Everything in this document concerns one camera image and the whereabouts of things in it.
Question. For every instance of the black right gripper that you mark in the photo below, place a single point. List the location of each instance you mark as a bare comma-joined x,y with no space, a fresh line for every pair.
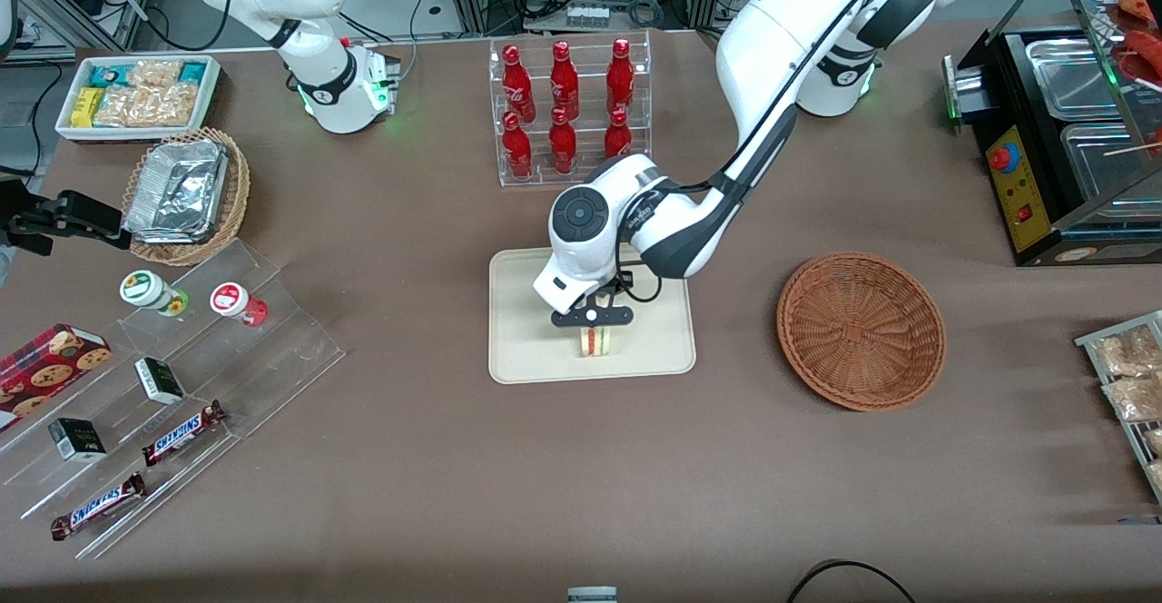
76,213

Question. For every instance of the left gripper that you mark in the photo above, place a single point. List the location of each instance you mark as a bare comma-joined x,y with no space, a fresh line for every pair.
624,279

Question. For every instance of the triangle sandwich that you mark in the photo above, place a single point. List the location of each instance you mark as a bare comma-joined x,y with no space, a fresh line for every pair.
599,344

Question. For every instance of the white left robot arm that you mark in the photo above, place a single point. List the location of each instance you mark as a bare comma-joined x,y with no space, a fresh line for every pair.
772,31

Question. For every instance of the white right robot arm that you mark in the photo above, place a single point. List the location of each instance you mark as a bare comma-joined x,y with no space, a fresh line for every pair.
318,49

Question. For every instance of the beige rectangular tray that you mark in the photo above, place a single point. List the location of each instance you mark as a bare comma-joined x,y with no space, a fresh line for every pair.
526,312

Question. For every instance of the aluminium foil tray stack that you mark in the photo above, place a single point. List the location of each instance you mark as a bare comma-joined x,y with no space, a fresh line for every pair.
177,190

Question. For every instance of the light oval wicker basket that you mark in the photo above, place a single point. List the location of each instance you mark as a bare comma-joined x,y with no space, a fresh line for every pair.
238,194

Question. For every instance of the brown round wicker basket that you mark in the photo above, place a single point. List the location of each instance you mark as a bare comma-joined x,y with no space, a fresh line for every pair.
862,331

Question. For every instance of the white cup green label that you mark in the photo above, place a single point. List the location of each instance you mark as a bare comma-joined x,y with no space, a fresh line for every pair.
145,290

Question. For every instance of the white plastic snack bin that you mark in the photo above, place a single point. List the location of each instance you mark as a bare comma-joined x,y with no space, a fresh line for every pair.
64,126

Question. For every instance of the yellow snack packet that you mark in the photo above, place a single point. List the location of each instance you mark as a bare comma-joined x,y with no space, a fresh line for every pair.
86,108

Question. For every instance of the clear acrylic bottle rack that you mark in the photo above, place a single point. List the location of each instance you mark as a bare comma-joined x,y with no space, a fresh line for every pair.
590,182

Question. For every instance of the large clear snack bag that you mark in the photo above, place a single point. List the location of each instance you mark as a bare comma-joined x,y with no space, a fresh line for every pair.
150,105

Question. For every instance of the teal snack packet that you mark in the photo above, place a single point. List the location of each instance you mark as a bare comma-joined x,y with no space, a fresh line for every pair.
192,72
109,74

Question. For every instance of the small clear snack bag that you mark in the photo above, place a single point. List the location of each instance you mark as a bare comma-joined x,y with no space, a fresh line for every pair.
154,73

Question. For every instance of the red cola bottle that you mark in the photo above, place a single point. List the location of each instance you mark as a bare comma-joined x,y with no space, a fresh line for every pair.
618,140
517,149
563,147
564,81
517,85
620,76

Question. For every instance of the red cookie box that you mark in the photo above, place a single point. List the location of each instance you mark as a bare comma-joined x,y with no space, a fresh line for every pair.
45,371

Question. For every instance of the white cup red label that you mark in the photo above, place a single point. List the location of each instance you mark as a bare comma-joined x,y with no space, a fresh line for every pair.
231,301

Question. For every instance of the small black box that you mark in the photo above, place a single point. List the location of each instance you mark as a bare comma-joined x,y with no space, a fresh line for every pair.
160,380
77,439

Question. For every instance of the clear acrylic stepped display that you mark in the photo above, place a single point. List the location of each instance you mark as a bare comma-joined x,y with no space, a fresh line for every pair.
272,349

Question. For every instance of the Snickers chocolate bar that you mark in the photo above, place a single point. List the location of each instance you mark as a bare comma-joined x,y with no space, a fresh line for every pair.
182,433
98,506

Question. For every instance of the white power strip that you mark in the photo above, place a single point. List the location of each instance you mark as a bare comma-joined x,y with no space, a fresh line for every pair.
587,15

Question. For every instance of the small grey device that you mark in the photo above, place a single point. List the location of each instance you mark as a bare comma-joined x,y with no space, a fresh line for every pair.
592,595

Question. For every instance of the black food warmer cabinet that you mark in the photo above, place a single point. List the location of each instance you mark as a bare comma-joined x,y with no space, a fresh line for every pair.
1006,85

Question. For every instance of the clear bag of crackers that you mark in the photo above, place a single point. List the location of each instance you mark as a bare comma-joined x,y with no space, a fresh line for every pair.
1126,353
1155,441
1135,399
1157,476

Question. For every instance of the thin wooden skewer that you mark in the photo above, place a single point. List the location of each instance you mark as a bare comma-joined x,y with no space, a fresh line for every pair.
1135,147

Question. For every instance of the red sausage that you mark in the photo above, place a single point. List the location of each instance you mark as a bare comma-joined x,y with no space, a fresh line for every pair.
1135,8
1146,54

